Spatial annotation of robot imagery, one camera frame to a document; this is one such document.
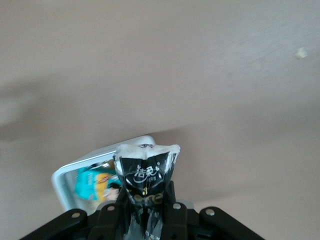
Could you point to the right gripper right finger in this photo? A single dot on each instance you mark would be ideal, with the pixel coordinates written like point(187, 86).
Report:
point(177, 225)

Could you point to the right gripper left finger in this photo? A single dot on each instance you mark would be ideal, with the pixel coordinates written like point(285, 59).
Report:
point(107, 225)

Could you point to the black tissue wrapper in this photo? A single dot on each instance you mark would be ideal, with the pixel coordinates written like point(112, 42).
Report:
point(145, 175)

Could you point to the white square lidded bin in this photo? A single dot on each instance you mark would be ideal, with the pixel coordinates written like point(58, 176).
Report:
point(65, 180)

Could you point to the teal snack wrapper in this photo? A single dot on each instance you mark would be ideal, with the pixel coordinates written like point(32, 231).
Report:
point(87, 185)

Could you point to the small beige paper scrap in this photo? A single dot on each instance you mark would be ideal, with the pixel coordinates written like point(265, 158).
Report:
point(301, 53)

